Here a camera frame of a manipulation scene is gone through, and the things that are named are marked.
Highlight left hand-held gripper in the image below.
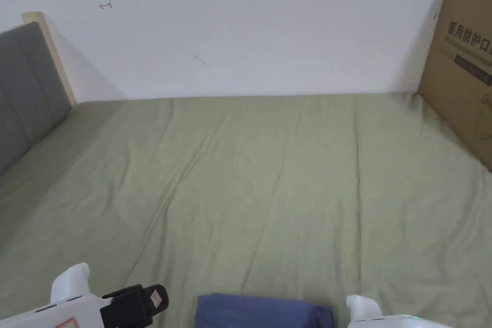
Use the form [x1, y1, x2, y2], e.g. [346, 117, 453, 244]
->
[0, 262, 170, 328]

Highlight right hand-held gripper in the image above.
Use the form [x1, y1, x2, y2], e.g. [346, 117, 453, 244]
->
[345, 294, 463, 328]

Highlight dark blue folded garment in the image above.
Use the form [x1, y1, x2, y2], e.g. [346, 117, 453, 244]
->
[194, 293, 335, 328]

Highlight bed with pale green sheet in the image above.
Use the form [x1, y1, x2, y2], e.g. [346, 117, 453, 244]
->
[0, 91, 492, 328]

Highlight brown cardboard carton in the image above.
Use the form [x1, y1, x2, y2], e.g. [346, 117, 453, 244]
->
[418, 0, 492, 173]

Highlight grey padded headboard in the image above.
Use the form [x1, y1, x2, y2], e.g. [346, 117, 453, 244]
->
[0, 12, 80, 177]

